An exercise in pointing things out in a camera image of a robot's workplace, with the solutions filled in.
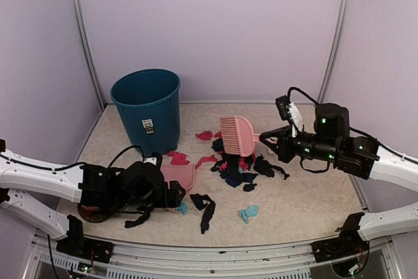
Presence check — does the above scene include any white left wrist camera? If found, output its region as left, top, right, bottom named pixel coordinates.
left=143, top=152, right=163, bottom=169

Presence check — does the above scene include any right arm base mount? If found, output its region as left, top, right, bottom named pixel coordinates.
left=311, top=212, right=370, bottom=263

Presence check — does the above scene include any pink scrap centre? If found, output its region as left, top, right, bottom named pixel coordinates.
left=195, top=155, right=218, bottom=169

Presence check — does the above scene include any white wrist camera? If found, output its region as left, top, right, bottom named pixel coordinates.
left=143, top=152, right=163, bottom=169
left=275, top=95, right=305, bottom=139

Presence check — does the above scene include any light blue scrap front right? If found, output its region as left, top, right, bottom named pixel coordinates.
left=239, top=205, right=259, bottom=224

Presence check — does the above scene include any pink scrap near bin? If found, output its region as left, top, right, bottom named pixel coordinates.
left=167, top=151, right=190, bottom=165

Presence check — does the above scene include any black and blue scrap pile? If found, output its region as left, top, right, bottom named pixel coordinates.
left=211, top=138, right=290, bottom=192

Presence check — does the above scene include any right aluminium frame post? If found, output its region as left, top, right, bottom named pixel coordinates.
left=317, top=0, right=349, bottom=103

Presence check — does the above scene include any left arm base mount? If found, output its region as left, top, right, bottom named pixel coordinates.
left=56, top=215, right=114, bottom=264

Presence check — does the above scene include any blue plastic waste bin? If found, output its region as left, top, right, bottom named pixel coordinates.
left=110, top=69, right=180, bottom=156

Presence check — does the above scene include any front aluminium rail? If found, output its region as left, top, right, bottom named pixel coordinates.
left=19, top=233, right=406, bottom=279

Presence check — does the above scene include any light blue scrap near dustpan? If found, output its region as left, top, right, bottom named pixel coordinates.
left=176, top=202, right=188, bottom=216

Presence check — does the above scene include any small pink scrap back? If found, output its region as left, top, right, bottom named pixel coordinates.
left=195, top=130, right=213, bottom=140

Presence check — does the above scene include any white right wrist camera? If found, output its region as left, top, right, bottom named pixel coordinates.
left=275, top=95, right=305, bottom=139

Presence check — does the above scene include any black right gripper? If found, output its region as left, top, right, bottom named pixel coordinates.
left=261, top=124, right=340, bottom=163

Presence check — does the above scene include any pink plastic dustpan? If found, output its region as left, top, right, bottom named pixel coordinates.
left=161, top=163, right=196, bottom=195

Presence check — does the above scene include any aluminium frame post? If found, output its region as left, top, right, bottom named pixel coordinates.
left=71, top=0, right=106, bottom=112
left=317, top=0, right=349, bottom=103

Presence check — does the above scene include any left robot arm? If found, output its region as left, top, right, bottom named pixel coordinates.
left=1, top=140, right=186, bottom=256

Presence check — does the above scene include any pink plastic hand brush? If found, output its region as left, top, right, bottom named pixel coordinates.
left=219, top=116, right=260, bottom=157

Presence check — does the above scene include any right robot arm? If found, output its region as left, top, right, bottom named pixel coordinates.
left=259, top=103, right=417, bottom=255

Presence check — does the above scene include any black scrap front left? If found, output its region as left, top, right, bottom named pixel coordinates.
left=124, top=210, right=152, bottom=229

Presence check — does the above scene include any black scrap front centre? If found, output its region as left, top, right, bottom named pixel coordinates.
left=190, top=193, right=216, bottom=235

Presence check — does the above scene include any left aluminium frame post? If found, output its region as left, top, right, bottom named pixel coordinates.
left=71, top=0, right=106, bottom=112

